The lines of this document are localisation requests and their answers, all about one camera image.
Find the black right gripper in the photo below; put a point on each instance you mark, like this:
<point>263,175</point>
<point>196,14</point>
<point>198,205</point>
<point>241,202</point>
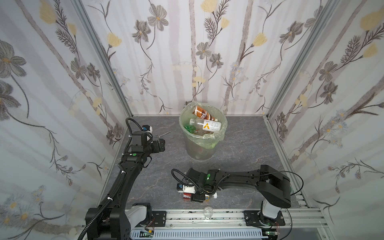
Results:
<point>197,196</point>

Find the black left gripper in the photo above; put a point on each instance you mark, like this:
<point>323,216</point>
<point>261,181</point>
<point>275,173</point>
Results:
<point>160,144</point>

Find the red yellow tea bottle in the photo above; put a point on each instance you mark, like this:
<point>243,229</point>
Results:
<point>189,196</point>

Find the white label bottle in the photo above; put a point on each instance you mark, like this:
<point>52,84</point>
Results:
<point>206,125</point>

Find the brown coffee bottle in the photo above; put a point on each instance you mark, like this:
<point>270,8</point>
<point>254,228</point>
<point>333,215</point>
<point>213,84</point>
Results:
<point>203,114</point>

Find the green soda bottle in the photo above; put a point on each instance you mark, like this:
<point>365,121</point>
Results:
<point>191,129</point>

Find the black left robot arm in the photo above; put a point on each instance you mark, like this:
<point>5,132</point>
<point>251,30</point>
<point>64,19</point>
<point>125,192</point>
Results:
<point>111,220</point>

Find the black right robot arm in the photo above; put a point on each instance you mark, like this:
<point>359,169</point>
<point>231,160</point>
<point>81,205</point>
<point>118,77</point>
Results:
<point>274,186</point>

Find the green translucent bin liner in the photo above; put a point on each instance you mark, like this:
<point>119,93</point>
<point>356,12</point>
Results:
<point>204,141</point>

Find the green plastic waste bin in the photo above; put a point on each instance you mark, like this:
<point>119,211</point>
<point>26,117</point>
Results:
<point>201,147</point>

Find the small metal scissors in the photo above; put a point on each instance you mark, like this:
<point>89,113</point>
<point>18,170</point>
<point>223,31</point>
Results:
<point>164,134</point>

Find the clear glass bulb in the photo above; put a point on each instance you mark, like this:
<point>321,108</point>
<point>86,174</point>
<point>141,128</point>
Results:
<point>208,212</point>

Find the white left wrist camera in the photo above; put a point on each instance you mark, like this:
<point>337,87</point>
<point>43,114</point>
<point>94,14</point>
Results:
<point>147,128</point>

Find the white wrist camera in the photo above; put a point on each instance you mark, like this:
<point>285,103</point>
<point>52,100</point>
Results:
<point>147,128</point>
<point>186,189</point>

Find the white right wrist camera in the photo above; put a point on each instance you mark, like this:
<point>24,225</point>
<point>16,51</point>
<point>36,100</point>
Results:
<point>186,189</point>

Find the white slotted cable duct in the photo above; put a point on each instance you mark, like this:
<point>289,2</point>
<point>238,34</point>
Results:
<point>199,234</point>

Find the aluminium rail base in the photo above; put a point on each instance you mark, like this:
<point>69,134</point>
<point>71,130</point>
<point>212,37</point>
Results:
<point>234,219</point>

